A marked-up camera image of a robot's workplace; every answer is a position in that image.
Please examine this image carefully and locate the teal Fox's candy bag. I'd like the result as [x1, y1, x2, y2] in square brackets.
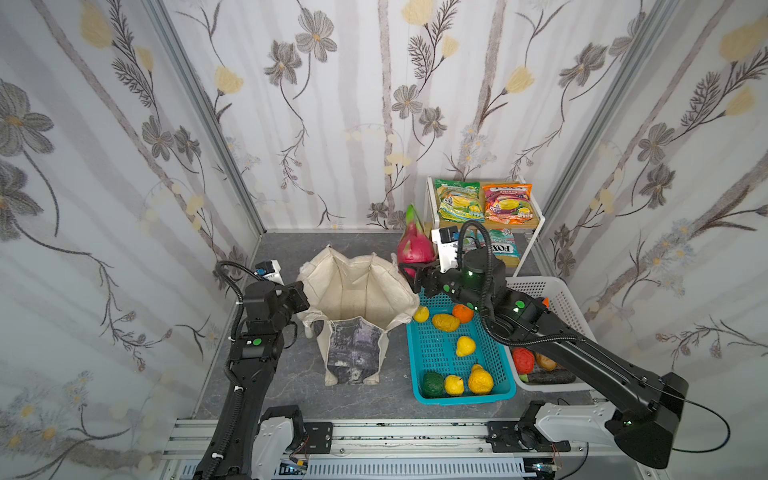
[488, 229, 521, 259]

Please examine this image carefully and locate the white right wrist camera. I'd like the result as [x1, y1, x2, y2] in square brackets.
[431, 226, 459, 273]

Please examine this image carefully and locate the orange candy bag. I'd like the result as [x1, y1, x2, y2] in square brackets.
[482, 184, 535, 225]

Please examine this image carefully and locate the small yellow lemon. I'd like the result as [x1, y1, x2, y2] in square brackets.
[413, 305, 430, 323]

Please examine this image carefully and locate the green candy bag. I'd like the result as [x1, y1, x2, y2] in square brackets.
[434, 179, 485, 223]

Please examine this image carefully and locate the orange tangerine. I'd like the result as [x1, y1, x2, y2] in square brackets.
[452, 304, 475, 324]

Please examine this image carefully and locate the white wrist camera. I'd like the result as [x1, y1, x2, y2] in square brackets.
[253, 260, 284, 285]
[431, 226, 459, 273]

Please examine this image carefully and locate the white wooden two-tier shelf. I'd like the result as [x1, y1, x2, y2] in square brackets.
[425, 178, 544, 275]

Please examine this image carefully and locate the white plastic basket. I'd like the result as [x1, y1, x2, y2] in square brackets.
[503, 275, 601, 394]

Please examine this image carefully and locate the yellow lemon front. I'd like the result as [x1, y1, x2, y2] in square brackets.
[444, 375, 465, 397]

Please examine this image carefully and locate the teal plastic basket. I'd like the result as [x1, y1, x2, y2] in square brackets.
[407, 294, 516, 406]

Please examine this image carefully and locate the brown potato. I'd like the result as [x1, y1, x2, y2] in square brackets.
[535, 353, 558, 371]

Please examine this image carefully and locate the aluminium rail frame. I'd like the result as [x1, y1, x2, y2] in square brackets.
[161, 413, 667, 480]

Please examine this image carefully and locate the dark cucumber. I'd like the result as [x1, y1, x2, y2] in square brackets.
[518, 369, 576, 385]

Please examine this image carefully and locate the cream canvas tote bag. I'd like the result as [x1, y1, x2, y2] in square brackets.
[297, 247, 420, 387]

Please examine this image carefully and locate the green avocado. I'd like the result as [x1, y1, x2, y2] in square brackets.
[420, 371, 445, 398]

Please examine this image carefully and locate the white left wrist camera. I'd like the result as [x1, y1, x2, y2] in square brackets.
[253, 260, 284, 285]

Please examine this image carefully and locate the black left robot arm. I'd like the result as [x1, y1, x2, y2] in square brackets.
[193, 260, 310, 479]

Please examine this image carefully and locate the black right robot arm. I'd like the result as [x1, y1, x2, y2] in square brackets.
[398, 245, 689, 469]

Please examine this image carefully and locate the pink dragon fruit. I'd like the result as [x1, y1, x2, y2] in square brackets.
[396, 204, 437, 279]

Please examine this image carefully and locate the yellow bumpy fruit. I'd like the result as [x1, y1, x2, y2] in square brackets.
[432, 314, 461, 333]

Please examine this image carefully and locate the yellow pear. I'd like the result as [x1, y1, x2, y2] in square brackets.
[468, 364, 495, 395]

